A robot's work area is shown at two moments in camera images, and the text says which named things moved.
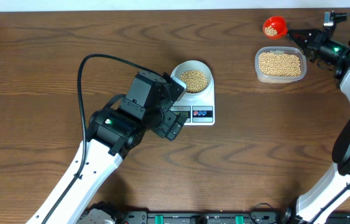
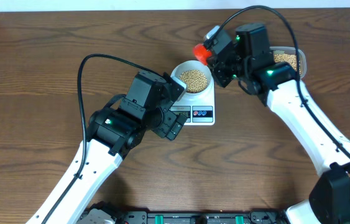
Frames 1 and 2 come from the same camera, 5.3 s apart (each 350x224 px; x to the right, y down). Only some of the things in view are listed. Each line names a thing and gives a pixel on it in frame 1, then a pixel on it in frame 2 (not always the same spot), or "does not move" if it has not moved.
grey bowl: [196, 74] does not move
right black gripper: [313, 45] → [217, 70]
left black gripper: [170, 124] does not move
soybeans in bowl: [195, 81] does not move
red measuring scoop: [275, 28] → [201, 54]
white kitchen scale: [199, 109] does not move
